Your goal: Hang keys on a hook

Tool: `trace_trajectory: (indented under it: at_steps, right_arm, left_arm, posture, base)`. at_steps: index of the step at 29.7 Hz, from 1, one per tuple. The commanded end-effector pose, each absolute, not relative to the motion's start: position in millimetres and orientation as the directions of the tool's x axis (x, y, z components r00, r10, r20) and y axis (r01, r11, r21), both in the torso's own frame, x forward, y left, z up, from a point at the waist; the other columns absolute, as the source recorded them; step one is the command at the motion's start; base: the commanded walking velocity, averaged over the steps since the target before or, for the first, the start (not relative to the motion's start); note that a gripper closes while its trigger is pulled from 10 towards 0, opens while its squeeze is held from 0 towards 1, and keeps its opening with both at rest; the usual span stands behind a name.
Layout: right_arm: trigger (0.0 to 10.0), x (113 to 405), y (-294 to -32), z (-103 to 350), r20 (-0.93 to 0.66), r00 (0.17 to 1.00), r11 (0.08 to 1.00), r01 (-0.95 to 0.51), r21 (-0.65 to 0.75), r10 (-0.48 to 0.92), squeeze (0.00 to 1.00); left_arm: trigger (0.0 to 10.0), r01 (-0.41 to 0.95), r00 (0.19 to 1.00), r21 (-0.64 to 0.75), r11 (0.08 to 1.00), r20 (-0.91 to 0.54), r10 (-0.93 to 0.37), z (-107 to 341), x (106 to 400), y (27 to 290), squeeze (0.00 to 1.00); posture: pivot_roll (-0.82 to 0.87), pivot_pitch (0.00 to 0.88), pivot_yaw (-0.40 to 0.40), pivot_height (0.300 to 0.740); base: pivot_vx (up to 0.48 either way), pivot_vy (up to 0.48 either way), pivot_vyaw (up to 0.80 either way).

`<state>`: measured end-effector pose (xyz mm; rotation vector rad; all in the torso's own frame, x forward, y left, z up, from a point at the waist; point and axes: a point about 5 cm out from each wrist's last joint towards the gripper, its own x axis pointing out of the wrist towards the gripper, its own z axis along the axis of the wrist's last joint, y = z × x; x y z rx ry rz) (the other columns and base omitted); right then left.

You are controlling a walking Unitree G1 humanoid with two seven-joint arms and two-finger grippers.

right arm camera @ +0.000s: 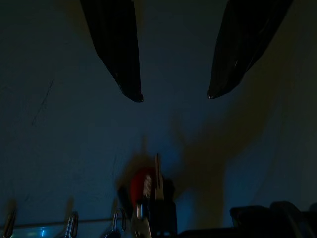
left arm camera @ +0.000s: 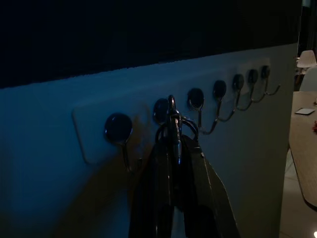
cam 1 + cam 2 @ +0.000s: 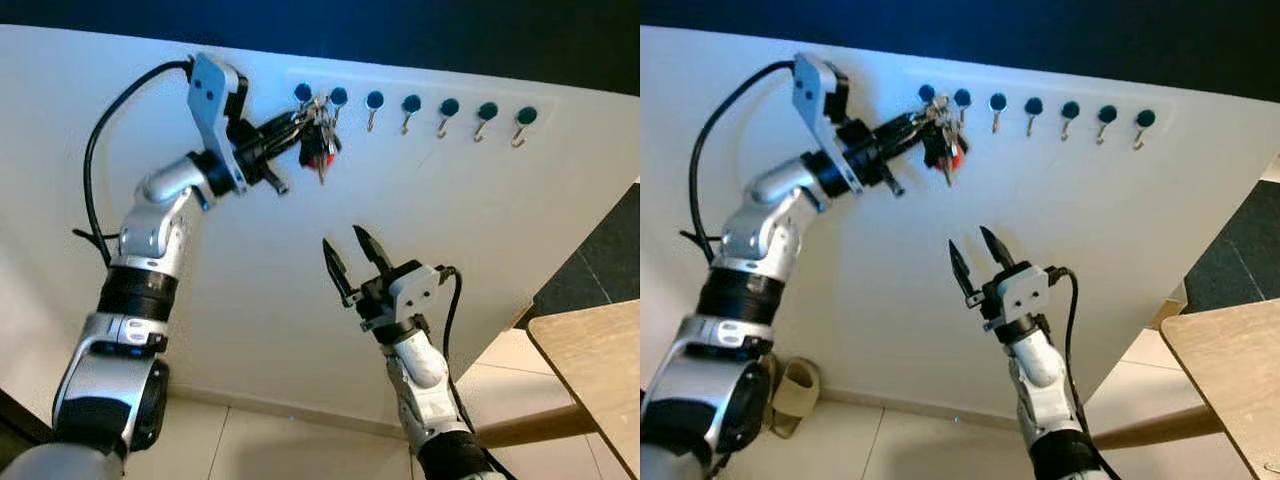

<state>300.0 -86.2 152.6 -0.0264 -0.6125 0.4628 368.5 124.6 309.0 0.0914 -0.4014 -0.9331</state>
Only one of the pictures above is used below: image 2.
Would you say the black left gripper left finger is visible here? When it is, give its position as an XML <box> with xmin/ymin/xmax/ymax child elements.
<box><xmin>128</xmin><ymin>138</ymin><xmax>178</xmax><ymax>238</ymax></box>

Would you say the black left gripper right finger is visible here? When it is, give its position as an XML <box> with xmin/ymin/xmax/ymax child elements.
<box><xmin>178</xmin><ymin>133</ymin><xmax>241</xmax><ymax>238</ymax></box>

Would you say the white phone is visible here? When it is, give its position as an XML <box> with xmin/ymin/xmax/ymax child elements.
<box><xmin>294</xmin><ymin>107</ymin><xmax>317</xmax><ymax>115</ymax></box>

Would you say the white chair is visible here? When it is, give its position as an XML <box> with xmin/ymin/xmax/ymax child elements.
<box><xmin>299</xmin><ymin>66</ymin><xmax>317</xmax><ymax>92</ymax></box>
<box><xmin>296</xmin><ymin>50</ymin><xmax>317</xmax><ymax>69</ymax></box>

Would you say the metal wall hook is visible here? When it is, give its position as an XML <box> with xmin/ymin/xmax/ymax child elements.
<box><xmin>212</xmin><ymin>79</ymin><xmax>237</xmax><ymax>122</ymax></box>
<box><xmin>187</xmin><ymin>87</ymin><xmax>218</xmax><ymax>136</ymax></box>
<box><xmin>232</xmin><ymin>73</ymin><xmax>252</xmax><ymax>111</ymax></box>
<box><xmin>260</xmin><ymin>65</ymin><xmax>281</xmax><ymax>96</ymax></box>
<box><xmin>153</xmin><ymin>98</ymin><xmax>171</xmax><ymax>126</ymax></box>
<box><xmin>248</xmin><ymin>68</ymin><xmax>267</xmax><ymax>103</ymax></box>
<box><xmin>104</xmin><ymin>113</ymin><xmax>144</xmax><ymax>174</ymax></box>

